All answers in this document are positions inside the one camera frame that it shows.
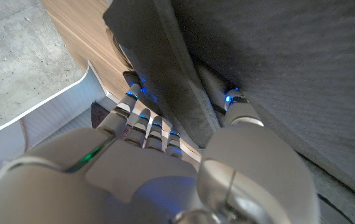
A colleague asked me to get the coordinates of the black backpack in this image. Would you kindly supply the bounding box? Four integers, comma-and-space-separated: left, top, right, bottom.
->
102, 0, 355, 224

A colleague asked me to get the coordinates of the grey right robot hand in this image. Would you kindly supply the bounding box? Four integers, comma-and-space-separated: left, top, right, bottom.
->
0, 83, 321, 224

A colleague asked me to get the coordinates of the printed room backdrop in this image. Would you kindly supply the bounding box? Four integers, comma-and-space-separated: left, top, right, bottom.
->
0, 60, 203, 191

